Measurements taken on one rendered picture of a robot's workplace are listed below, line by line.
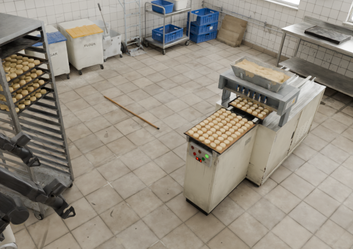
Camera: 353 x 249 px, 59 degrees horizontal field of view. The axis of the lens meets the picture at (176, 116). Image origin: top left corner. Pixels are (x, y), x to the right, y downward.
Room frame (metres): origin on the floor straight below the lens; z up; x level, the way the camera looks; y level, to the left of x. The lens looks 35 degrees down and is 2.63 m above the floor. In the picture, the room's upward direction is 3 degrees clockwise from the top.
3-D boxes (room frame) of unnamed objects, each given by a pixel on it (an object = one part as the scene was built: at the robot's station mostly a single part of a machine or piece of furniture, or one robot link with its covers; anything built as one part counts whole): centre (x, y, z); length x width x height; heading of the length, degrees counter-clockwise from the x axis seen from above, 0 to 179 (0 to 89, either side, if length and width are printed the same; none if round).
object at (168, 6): (6.20, 0.40, 0.88); 0.40 x 0.30 x 0.16; 46
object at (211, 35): (6.96, -0.45, 0.10); 0.60 x 0.40 x 0.20; 131
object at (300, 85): (2.76, -0.98, 0.87); 2.01 x 0.03 x 0.07; 140
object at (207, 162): (2.10, -0.23, 0.77); 0.24 x 0.04 x 0.14; 50
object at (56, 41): (4.75, 2.20, 0.38); 0.64 x 0.54 x 0.77; 42
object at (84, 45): (5.19, 1.72, 0.38); 0.64 x 0.54 x 0.77; 40
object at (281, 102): (2.77, -0.79, 1.01); 0.72 x 0.33 x 0.34; 50
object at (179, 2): (6.51, 0.17, 0.90); 0.44 x 0.36 x 0.20; 52
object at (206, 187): (2.38, -0.47, 0.45); 0.70 x 0.34 x 0.90; 140
